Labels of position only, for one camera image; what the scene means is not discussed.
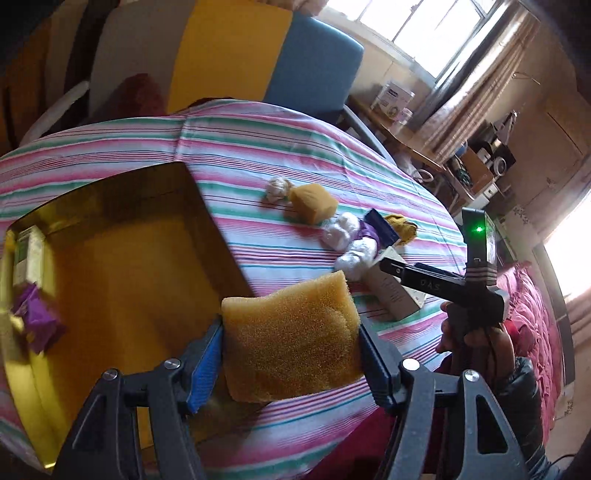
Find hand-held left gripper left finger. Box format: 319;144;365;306
54;318;225;480

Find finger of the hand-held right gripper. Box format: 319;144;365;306
379;257;465;302

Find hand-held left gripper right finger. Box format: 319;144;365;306
356;323;529;480

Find white carton box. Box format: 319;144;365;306
362;247;423;321

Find large yellow sponge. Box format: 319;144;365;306
221;270;365;403

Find yellow box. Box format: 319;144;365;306
0;161;259;472

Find person's right forearm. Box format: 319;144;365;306
496;355;561;476

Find person's right hand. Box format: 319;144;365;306
438;302;515;384

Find yellow cloth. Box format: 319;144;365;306
385;213;419;243

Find red quilt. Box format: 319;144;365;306
499;261;573;444

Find small blue box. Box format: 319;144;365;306
364;209;402;245

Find white and purple packets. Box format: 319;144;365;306
335;237;377;281

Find cluttered wooden shelf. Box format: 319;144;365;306
443;111;518;213

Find small yellow sponge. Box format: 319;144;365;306
284;184;340;224

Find wooden desk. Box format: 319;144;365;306
346;95;448;171

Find crumpled purple wrapper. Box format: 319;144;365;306
10;282;65;354

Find crumpled white paper ball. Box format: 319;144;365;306
265;176;294;202

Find white appliance box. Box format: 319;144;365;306
372;80;415;118

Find striped beige curtain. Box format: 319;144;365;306
422;9;541;162

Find striped pink green blanket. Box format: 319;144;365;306
0;99;467;480

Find green white carton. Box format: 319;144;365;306
13;226;47;284

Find window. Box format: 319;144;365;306
318;0;504;79

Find grey yellow blue chair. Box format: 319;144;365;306
88;0;398;162

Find dark red cushion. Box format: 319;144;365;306
92;74;167;125

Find white curved armrest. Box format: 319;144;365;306
21;80;90;144

